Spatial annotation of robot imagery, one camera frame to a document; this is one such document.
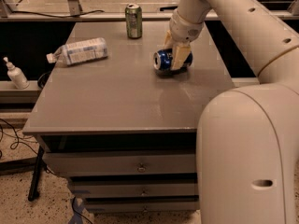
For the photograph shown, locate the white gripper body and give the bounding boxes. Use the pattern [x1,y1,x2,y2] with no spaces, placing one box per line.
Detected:
[169,9,206,43]

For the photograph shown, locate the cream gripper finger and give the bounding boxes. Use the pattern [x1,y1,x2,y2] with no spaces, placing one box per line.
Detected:
[171,43,191,71]
[163,30,173,49]

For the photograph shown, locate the blue pepsi can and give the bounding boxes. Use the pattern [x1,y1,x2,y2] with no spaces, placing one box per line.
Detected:
[153,49,193,71]

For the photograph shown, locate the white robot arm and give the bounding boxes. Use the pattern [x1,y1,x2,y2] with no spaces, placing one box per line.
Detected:
[164,0,299,224]

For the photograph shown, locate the green soda can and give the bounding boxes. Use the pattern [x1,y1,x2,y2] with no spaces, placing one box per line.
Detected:
[125,4,142,39]

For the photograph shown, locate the clear plastic water bottle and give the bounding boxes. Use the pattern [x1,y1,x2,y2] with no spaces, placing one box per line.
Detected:
[46,37,108,66]

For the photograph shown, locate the grey drawer cabinet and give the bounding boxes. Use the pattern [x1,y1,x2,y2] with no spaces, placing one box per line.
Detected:
[23,21,234,203]

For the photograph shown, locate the white pump dispenser bottle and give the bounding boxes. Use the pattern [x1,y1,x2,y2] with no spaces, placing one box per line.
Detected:
[3,57,29,90]

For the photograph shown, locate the top grey drawer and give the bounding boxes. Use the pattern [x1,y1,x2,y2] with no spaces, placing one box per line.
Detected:
[43,151,196,176]

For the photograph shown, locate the grey drawer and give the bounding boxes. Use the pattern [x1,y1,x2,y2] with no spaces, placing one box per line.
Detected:
[68,179,198,198]
[43,151,196,176]
[84,199,199,213]

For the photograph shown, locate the middle grey drawer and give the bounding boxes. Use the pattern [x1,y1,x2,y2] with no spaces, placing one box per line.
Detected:
[68,179,198,198]

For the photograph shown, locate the bottom grey drawer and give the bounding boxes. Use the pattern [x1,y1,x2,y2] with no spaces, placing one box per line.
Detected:
[84,199,199,213]

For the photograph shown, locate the black metal stand leg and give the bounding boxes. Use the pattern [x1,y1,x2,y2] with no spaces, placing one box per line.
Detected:
[28,147,44,202]

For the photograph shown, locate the black cable on rail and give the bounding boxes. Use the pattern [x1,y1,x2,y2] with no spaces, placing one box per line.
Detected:
[12,8,106,19]

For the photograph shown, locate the aluminium frame rail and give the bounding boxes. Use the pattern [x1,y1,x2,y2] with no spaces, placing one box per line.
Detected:
[0,10,219,23]

